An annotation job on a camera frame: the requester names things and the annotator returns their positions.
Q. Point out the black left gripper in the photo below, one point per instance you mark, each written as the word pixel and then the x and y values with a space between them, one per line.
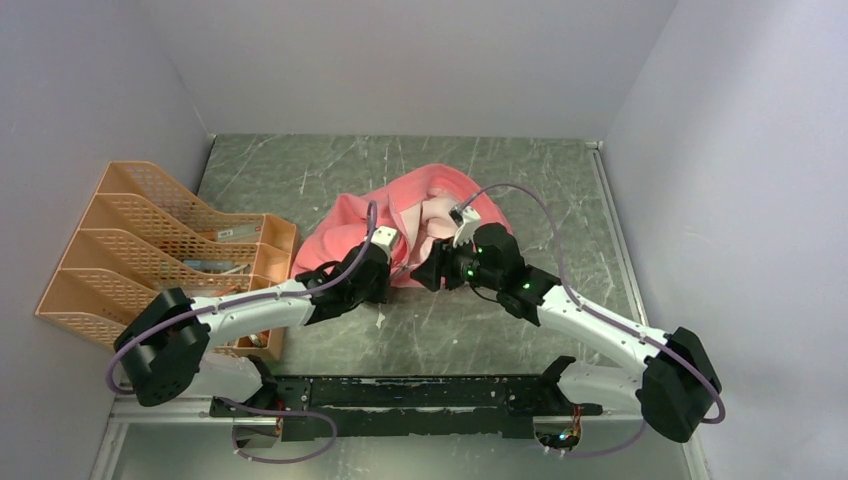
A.
pixel 380 295

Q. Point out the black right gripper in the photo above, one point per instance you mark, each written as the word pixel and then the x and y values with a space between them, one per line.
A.
pixel 440 262

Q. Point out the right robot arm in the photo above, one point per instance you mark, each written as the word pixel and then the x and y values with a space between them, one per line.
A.
pixel 668 377

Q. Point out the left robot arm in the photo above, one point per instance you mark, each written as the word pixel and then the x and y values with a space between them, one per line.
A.
pixel 167 351

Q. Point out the orange mesh file rack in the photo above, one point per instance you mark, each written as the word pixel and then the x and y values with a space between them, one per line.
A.
pixel 140 235

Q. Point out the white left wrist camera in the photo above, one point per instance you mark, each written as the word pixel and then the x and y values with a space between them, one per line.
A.
pixel 386 238

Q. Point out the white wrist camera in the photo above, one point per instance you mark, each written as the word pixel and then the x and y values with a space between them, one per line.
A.
pixel 467 220
pixel 386 238

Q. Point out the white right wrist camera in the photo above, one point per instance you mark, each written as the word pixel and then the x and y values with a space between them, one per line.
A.
pixel 467 220

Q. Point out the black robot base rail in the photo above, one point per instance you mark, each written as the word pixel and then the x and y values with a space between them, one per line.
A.
pixel 512 406

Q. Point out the aluminium table frame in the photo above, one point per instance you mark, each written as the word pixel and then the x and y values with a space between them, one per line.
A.
pixel 182 441

